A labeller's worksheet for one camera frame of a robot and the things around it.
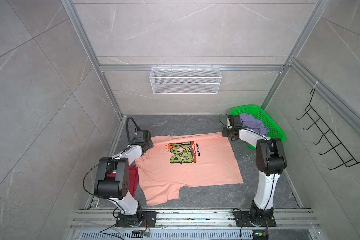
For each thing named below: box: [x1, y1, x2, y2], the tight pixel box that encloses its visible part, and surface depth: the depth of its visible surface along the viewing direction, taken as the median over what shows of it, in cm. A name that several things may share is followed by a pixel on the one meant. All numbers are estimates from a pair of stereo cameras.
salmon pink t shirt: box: [134, 132, 244, 206], surface depth 94 cm
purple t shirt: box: [239, 113, 269, 136], surface depth 114 cm
